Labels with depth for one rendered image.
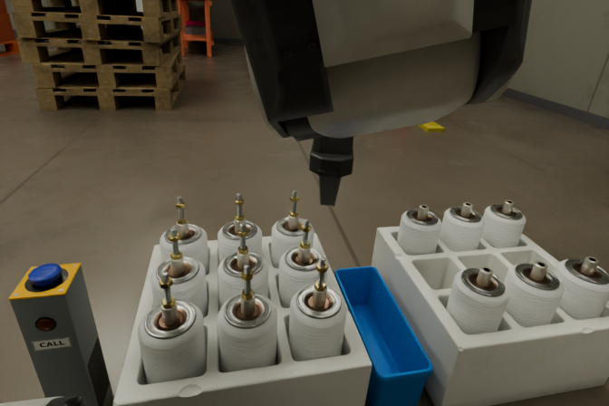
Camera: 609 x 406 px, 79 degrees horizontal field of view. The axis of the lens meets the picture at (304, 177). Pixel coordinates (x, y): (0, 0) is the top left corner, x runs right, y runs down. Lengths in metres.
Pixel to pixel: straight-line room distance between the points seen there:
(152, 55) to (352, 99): 2.57
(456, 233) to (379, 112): 0.80
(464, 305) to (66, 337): 0.66
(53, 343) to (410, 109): 0.63
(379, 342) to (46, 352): 0.65
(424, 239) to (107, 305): 0.79
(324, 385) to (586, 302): 0.53
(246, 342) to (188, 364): 0.10
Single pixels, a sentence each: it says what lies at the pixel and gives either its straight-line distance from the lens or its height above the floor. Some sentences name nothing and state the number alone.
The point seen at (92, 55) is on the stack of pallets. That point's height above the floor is 0.35.
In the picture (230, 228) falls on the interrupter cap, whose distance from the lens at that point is 0.82.
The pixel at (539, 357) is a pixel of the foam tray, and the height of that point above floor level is 0.13.
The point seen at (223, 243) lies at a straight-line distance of 0.80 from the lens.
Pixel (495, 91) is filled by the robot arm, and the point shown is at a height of 0.66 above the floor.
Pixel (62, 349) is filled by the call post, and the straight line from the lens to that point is 0.72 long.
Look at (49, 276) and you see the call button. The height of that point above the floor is 0.33.
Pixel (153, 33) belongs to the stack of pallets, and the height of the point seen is 0.51.
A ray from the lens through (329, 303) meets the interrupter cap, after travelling 0.65.
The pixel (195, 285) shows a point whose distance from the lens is 0.70.
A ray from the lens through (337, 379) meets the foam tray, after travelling 0.68.
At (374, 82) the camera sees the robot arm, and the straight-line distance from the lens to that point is 0.19.
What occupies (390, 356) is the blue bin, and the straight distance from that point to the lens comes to 0.93.
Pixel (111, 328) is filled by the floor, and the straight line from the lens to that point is 1.03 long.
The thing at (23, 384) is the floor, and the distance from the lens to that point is 0.99.
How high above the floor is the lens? 0.70
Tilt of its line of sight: 25 degrees down
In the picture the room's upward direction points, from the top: 3 degrees clockwise
